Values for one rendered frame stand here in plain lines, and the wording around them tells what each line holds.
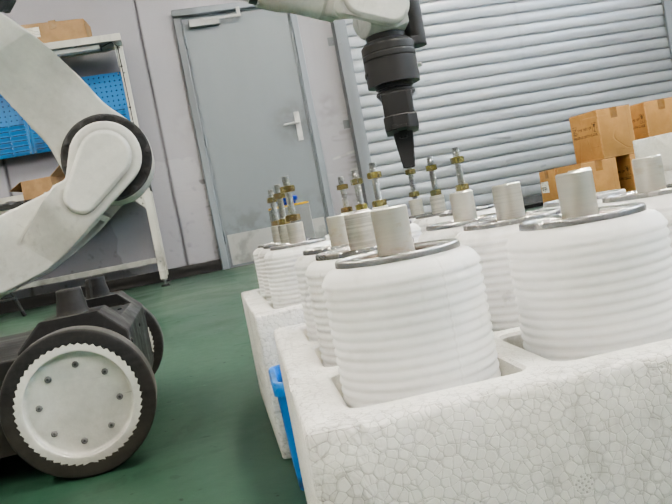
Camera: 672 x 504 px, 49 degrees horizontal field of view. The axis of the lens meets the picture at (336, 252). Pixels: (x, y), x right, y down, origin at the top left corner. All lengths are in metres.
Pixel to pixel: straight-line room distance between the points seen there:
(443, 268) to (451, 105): 6.17
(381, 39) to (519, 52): 5.69
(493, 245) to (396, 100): 0.70
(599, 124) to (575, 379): 4.41
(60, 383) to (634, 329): 0.79
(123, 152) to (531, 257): 0.87
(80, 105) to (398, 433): 0.99
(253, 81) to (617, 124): 2.92
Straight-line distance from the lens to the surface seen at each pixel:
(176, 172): 6.10
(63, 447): 1.07
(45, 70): 1.30
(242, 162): 6.13
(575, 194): 0.47
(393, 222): 0.43
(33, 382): 1.06
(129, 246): 6.09
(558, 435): 0.40
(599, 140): 4.79
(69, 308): 1.12
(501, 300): 0.55
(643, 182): 0.63
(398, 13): 1.23
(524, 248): 0.45
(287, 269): 0.93
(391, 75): 1.22
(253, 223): 6.10
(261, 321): 0.89
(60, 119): 1.28
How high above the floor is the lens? 0.28
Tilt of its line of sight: 3 degrees down
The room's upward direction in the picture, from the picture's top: 11 degrees counter-clockwise
